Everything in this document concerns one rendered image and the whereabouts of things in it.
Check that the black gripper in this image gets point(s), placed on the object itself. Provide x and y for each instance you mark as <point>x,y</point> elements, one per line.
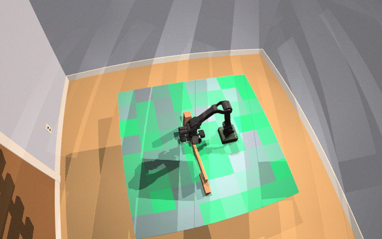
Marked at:
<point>187,137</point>

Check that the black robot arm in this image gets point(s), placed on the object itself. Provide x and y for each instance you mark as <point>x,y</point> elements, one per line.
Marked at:
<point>194,123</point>

